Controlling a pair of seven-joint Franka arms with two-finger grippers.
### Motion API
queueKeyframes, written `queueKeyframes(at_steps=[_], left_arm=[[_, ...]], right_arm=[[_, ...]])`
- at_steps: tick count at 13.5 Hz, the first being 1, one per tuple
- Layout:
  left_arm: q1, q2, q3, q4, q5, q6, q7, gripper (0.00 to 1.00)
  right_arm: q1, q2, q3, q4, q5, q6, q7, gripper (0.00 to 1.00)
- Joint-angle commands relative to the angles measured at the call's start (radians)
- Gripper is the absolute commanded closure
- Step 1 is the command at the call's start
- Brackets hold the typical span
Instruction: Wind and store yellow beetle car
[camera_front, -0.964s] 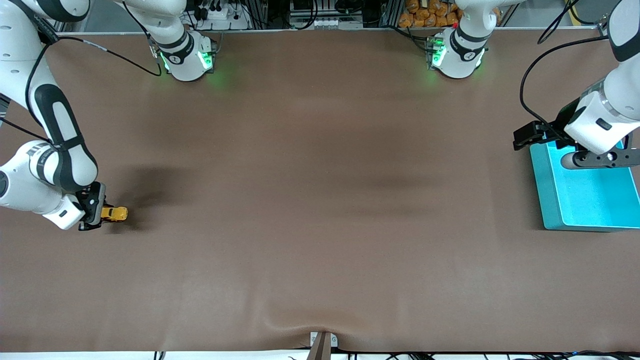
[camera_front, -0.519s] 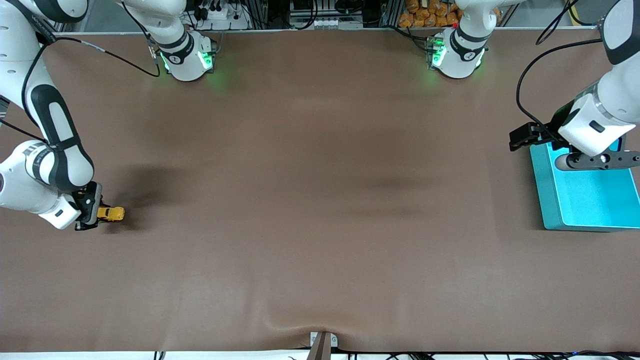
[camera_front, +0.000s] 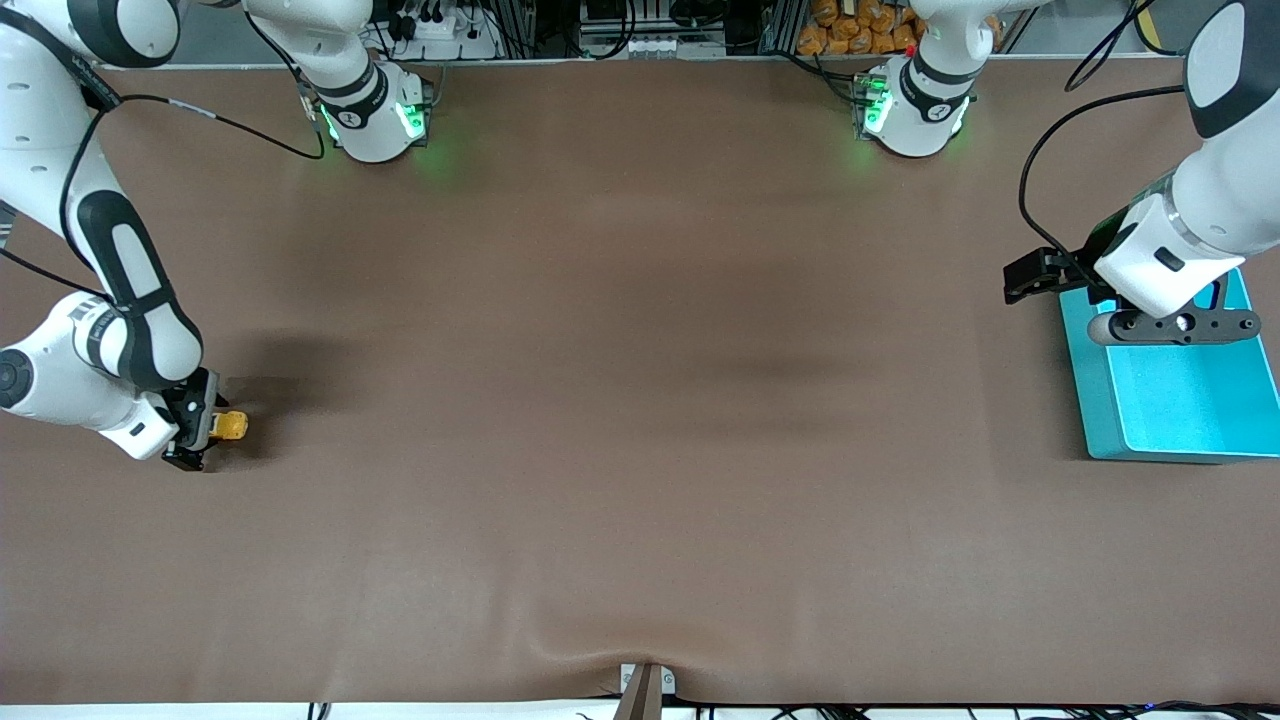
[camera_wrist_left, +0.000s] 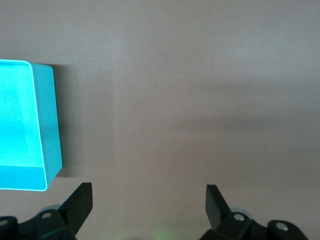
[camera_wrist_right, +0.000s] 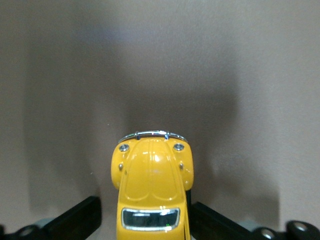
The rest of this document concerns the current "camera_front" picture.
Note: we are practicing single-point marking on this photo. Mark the yellow beetle toy car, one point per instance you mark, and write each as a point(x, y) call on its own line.
point(232, 427)

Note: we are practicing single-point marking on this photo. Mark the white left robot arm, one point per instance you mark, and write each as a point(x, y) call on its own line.
point(1230, 180)

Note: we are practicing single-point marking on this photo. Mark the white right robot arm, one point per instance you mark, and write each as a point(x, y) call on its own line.
point(30, 130)

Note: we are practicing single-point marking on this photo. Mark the turquoise plastic bin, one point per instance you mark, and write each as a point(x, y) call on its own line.
point(1180, 410)

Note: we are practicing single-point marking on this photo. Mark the brown table mat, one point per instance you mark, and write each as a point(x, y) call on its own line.
point(640, 400)

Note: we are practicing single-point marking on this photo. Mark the white power strip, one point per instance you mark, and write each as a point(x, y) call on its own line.
point(455, 45)

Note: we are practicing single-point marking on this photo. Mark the white connector strip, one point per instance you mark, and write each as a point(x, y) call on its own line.
point(670, 46)

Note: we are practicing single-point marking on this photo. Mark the metal mat clamp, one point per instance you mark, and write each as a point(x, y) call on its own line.
point(645, 695)

